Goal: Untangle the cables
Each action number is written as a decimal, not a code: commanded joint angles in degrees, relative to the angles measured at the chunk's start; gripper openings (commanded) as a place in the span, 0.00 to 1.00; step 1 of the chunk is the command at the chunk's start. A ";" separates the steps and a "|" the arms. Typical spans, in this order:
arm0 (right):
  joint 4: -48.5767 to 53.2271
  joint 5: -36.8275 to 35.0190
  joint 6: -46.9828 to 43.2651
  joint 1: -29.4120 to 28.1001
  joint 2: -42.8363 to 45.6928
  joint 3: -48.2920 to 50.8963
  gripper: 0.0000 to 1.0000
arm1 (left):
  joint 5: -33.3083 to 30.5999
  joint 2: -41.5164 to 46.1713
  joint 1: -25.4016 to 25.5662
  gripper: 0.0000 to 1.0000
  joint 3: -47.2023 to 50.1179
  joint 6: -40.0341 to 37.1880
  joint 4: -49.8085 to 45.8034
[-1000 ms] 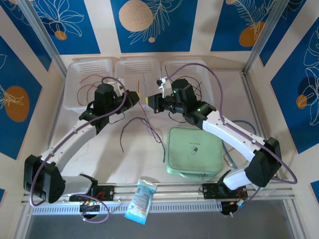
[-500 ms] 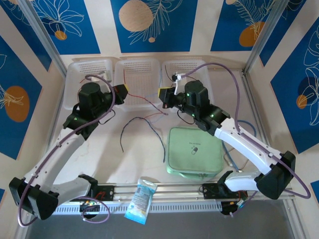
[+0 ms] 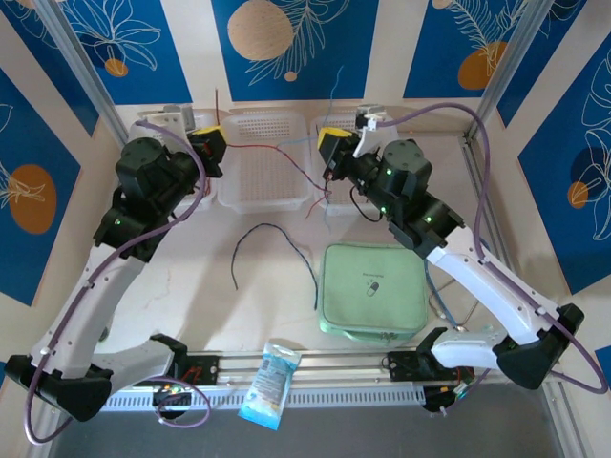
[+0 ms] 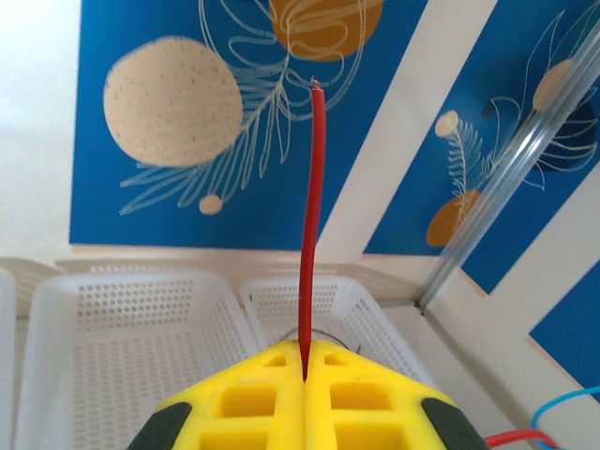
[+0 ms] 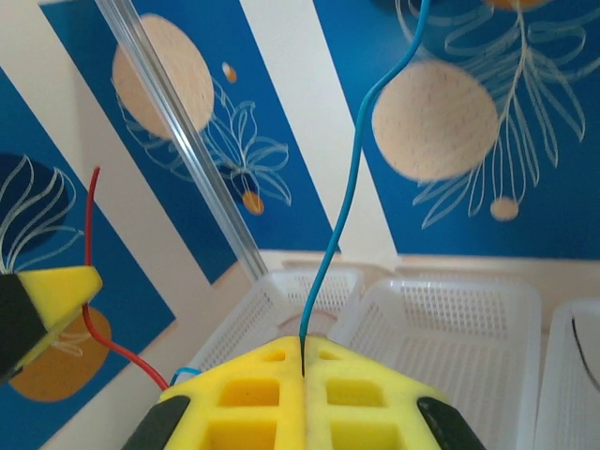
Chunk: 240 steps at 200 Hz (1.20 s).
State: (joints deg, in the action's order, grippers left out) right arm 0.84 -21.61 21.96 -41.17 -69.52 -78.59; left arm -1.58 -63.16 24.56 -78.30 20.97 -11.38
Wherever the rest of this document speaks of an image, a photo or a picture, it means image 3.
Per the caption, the thin red wire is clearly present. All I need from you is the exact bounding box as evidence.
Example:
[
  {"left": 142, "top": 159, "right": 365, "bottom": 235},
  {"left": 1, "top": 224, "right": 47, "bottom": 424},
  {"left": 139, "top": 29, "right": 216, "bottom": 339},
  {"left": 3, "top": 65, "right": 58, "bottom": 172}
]
[{"left": 213, "top": 87, "right": 335, "bottom": 219}]

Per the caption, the thin dark blue wire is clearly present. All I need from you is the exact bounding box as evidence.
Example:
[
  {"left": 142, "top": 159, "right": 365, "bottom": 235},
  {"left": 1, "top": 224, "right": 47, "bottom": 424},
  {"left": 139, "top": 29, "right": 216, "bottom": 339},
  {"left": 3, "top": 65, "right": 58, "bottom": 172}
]
[{"left": 231, "top": 223, "right": 320, "bottom": 311}]

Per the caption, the white perforated plastic basket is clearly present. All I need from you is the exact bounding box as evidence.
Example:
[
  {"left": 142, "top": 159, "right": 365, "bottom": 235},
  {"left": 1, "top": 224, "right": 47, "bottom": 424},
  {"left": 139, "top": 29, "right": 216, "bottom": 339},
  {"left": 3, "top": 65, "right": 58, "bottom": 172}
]
[
  {"left": 127, "top": 108, "right": 220, "bottom": 212},
  {"left": 308, "top": 114, "right": 407, "bottom": 217},
  {"left": 218, "top": 113, "right": 314, "bottom": 215}
]

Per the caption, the mint green zip pouch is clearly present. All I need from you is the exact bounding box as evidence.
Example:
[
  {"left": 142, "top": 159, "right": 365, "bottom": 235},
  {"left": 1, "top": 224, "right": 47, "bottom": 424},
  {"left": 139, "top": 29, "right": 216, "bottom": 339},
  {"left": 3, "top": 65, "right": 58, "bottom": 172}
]
[{"left": 317, "top": 242, "right": 429, "bottom": 345}]

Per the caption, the blue white wipes packet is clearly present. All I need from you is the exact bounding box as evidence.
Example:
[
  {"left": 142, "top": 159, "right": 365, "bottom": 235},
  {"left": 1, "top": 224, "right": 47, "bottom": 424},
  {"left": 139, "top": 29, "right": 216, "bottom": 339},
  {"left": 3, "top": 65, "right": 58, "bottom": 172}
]
[{"left": 237, "top": 338, "right": 302, "bottom": 432}]

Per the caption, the aluminium table edge rail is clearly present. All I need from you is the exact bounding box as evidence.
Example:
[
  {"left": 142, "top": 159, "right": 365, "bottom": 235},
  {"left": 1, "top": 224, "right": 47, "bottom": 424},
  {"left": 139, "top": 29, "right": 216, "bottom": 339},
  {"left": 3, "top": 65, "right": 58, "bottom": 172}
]
[
  {"left": 460, "top": 135, "right": 591, "bottom": 458},
  {"left": 28, "top": 140, "right": 126, "bottom": 458}
]

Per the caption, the blue network cable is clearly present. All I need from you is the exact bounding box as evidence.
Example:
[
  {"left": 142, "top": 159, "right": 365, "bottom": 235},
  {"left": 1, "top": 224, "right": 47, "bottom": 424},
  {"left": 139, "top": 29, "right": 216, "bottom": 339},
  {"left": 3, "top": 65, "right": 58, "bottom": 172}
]
[{"left": 424, "top": 264, "right": 453, "bottom": 323}]

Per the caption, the aluminium frame post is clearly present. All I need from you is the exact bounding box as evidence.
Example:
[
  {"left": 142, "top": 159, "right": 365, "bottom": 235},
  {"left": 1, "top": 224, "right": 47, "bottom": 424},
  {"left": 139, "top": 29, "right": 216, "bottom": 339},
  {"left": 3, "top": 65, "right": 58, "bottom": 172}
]
[
  {"left": 33, "top": 0, "right": 131, "bottom": 144},
  {"left": 467, "top": 0, "right": 562, "bottom": 144}
]

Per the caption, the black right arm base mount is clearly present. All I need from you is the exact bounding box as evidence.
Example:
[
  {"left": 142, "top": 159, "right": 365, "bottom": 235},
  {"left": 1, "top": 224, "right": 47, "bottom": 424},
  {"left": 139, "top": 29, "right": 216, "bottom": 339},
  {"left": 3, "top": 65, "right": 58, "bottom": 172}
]
[{"left": 381, "top": 350, "right": 478, "bottom": 419}]

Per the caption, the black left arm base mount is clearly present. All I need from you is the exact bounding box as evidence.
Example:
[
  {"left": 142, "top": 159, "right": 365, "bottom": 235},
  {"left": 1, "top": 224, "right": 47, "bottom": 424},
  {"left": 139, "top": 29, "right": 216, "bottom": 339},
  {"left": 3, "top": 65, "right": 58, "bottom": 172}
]
[{"left": 133, "top": 352, "right": 223, "bottom": 421}]

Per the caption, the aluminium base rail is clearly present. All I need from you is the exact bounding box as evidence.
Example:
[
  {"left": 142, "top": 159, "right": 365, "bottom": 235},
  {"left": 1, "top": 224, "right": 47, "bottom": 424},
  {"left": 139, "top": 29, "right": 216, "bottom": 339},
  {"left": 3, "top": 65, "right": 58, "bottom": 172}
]
[{"left": 107, "top": 350, "right": 569, "bottom": 386}]

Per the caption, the white slotted cable duct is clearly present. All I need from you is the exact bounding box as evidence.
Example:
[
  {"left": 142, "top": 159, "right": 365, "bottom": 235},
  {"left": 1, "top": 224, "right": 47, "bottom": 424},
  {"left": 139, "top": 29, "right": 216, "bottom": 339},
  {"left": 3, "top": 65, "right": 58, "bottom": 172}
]
[{"left": 104, "top": 385, "right": 429, "bottom": 412}]

